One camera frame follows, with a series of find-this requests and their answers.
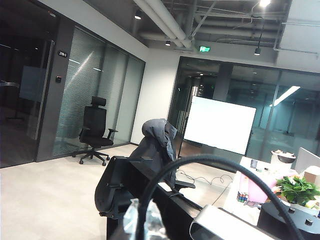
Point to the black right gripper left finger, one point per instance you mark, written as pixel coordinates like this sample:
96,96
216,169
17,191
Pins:
131,220

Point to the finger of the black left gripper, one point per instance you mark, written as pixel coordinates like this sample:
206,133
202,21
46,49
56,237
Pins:
110,195

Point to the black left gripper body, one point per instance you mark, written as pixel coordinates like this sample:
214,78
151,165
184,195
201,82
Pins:
175,212

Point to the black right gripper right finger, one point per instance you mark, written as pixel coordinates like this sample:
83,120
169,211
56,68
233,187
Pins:
155,225

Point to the white office table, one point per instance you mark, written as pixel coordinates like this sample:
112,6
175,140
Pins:
232,200

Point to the rubik's cube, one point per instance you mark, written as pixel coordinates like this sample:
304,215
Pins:
242,197

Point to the grey hooded jacket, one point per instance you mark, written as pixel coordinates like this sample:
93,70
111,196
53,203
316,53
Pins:
155,140

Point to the black mesh office chair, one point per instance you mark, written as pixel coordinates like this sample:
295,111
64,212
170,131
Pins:
93,122

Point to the pink bag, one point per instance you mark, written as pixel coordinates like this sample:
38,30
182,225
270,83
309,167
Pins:
255,187

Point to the white rolling whiteboard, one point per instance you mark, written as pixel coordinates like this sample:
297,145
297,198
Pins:
220,125

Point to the green leafy plant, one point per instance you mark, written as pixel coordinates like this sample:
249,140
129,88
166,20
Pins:
297,188

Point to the black door access reader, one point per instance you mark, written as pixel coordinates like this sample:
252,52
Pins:
59,79

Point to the brown cardboard box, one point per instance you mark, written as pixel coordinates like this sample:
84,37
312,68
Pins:
312,176

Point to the white monitor back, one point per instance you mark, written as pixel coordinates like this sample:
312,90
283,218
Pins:
308,157

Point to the black room number sign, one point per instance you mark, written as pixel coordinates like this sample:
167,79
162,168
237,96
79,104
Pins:
62,54

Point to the black pendant ceiling lamp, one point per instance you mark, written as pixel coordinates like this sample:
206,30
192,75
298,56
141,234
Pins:
137,16
167,42
257,51

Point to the green exit sign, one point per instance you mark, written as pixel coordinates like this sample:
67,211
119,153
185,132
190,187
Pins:
204,49

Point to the white ceiling pipe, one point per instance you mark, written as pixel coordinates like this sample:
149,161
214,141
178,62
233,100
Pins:
176,25
162,25

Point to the bright round ceiling lamp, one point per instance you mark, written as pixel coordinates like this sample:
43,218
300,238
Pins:
265,2

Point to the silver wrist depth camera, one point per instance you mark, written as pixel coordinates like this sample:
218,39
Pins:
220,220

